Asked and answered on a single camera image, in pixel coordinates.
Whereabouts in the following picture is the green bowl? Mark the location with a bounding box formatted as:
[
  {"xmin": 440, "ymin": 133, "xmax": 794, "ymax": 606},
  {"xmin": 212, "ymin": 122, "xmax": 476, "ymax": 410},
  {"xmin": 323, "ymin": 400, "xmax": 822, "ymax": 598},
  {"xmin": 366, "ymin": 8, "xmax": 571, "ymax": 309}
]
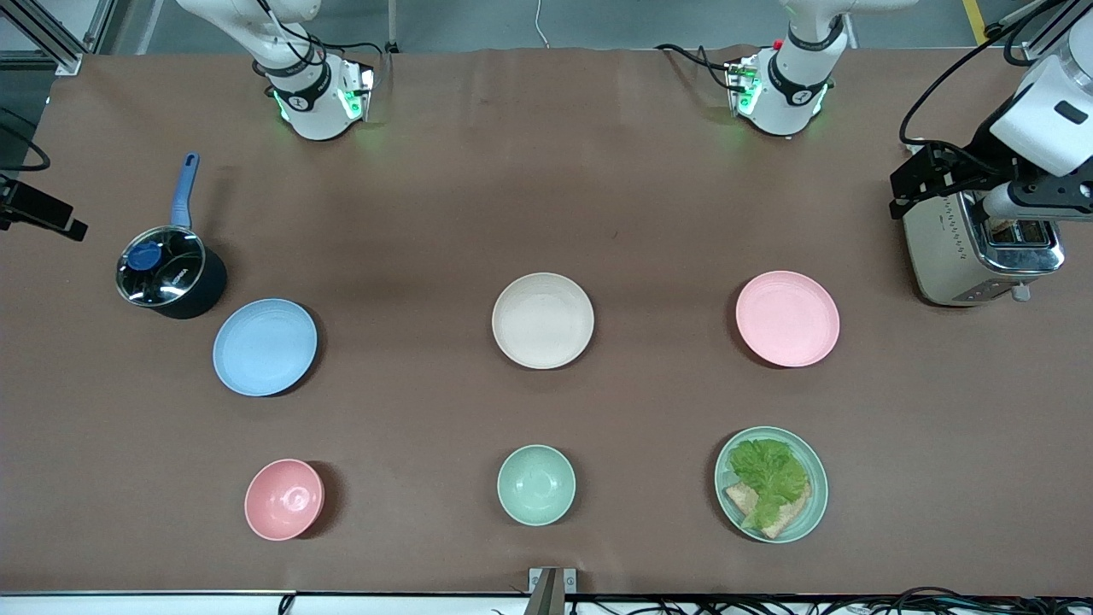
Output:
[{"xmin": 497, "ymin": 444, "xmax": 576, "ymax": 527}]

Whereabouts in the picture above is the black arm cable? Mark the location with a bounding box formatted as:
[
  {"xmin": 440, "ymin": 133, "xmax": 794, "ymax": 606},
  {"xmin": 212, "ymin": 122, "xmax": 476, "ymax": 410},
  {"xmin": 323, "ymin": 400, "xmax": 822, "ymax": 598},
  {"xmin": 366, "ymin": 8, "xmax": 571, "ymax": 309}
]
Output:
[{"xmin": 899, "ymin": 0, "xmax": 1068, "ymax": 148}]

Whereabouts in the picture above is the blue plate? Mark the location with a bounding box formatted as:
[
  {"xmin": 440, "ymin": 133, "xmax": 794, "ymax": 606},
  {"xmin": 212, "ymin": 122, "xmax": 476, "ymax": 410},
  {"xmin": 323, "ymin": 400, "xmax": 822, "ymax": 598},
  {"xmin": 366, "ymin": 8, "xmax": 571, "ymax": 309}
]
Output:
[{"xmin": 213, "ymin": 298, "xmax": 319, "ymax": 397}]

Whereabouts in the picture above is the pink plate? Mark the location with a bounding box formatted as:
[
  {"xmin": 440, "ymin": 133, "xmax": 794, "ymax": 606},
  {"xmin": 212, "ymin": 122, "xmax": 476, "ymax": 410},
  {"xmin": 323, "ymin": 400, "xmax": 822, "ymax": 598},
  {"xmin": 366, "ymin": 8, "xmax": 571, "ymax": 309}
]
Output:
[{"xmin": 735, "ymin": 271, "xmax": 840, "ymax": 369}]

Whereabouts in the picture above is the black cable bundle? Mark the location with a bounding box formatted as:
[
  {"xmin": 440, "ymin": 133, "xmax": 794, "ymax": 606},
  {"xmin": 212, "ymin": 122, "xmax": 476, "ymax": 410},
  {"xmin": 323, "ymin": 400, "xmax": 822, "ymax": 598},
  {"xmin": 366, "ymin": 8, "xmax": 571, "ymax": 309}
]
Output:
[{"xmin": 564, "ymin": 586, "xmax": 1093, "ymax": 615}]

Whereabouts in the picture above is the aluminium frame profile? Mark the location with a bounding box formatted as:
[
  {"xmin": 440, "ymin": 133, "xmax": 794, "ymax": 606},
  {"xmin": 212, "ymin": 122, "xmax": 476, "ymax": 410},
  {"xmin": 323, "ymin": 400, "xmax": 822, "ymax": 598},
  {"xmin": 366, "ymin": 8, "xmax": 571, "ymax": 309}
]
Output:
[
  {"xmin": 0, "ymin": 0, "xmax": 86, "ymax": 76},
  {"xmin": 982, "ymin": 0, "xmax": 1093, "ymax": 54}
]

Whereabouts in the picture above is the green plate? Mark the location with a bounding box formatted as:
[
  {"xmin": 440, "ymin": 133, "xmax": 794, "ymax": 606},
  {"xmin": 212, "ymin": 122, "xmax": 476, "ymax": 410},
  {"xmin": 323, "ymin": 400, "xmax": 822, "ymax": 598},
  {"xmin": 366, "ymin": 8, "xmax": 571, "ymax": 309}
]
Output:
[{"xmin": 715, "ymin": 426, "xmax": 829, "ymax": 544}]

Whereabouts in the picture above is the black base cable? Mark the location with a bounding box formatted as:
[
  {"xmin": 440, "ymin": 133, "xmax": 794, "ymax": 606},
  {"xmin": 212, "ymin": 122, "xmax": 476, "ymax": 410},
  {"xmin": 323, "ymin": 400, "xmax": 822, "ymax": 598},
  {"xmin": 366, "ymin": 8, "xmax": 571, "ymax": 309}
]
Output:
[{"xmin": 655, "ymin": 43, "xmax": 737, "ymax": 90}]

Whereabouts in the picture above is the green lettuce leaf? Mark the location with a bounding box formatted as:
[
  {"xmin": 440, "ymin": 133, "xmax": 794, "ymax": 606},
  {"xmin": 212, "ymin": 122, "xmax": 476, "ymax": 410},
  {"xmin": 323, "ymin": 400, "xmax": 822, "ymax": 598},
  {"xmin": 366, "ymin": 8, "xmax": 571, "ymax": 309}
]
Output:
[{"xmin": 728, "ymin": 438, "xmax": 809, "ymax": 530}]

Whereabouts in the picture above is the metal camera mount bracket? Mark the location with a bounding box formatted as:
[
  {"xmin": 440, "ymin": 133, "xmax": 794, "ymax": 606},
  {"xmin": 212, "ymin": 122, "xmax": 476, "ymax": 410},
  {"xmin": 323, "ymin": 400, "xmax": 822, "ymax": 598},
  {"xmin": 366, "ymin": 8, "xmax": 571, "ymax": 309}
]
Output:
[{"xmin": 527, "ymin": 567, "xmax": 578, "ymax": 615}]

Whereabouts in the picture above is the black pot with blue handle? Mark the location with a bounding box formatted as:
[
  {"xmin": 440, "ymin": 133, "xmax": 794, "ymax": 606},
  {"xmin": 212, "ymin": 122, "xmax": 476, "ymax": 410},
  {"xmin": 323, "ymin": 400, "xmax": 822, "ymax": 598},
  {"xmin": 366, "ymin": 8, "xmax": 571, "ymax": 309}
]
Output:
[{"xmin": 117, "ymin": 152, "xmax": 229, "ymax": 321}]

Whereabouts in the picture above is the beige plate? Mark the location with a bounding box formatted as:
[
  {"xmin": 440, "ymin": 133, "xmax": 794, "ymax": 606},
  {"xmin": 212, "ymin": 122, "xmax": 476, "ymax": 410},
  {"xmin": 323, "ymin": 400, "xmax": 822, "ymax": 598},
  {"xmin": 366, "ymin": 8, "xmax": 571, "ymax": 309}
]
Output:
[{"xmin": 492, "ymin": 272, "xmax": 595, "ymax": 370}]

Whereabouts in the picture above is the toast bread slice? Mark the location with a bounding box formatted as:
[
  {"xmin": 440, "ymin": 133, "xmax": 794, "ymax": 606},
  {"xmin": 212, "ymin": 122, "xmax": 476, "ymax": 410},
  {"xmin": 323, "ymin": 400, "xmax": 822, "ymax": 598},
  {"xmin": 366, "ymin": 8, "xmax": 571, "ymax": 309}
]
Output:
[{"xmin": 724, "ymin": 481, "xmax": 812, "ymax": 540}]

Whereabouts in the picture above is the pink bowl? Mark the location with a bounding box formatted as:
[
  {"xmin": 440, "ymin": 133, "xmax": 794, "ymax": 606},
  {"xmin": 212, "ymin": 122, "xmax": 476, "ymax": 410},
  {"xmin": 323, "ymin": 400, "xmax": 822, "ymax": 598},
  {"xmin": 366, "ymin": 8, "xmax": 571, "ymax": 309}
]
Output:
[{"xmin": 244, "ymin": 459, "xmax": 325, "ymax": 542}]

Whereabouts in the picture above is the silver toaster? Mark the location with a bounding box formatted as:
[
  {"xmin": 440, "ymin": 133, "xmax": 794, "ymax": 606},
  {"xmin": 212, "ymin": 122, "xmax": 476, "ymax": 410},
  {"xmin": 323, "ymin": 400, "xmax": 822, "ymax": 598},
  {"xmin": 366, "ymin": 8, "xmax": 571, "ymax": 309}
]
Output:
[{"xmin": 903, "ymin": 190, "xmax": 1067, "ymax": 308}]

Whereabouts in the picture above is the glass lid with blue knob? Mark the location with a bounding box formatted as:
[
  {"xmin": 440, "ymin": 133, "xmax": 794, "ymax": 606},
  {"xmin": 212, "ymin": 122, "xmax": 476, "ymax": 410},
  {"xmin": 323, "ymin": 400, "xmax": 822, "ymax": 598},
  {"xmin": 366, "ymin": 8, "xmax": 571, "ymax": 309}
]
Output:
[{"xmin": 116, "ymin": 225, "xmax": 207, "ymax": 307}]

